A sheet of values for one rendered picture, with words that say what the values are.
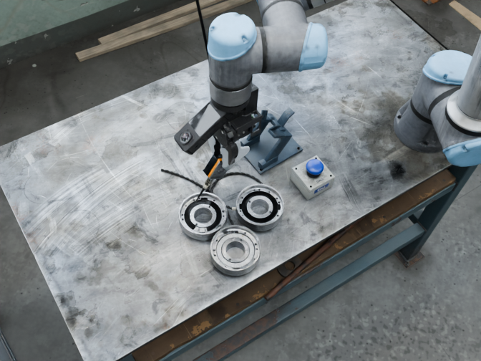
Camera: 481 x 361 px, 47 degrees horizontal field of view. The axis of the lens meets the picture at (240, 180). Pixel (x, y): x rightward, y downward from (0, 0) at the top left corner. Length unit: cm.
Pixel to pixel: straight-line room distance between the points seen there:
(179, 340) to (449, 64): 88
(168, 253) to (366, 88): 69
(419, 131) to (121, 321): 80
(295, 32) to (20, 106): 186
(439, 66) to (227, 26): 56
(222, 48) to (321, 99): 62
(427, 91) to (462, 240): 109
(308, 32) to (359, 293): 132
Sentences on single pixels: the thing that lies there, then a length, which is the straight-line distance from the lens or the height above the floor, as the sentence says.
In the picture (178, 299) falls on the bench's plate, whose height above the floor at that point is 80.
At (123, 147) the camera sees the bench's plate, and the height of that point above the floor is 80.
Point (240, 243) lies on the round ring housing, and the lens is 118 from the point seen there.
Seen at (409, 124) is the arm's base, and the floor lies 85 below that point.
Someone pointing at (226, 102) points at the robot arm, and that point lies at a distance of 97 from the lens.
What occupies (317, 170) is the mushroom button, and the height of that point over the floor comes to 87.
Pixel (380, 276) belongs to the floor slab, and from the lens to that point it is 213.
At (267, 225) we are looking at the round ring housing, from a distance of 119.
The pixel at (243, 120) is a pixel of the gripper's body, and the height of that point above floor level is 107.
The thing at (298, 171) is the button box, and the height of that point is 84.
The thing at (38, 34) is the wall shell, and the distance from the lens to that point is 276.
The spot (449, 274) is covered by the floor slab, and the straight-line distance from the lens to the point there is 222.
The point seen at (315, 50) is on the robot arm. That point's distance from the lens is 92.
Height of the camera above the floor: 188
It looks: 57 degrees down
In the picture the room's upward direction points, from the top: 3 degrees clockwise
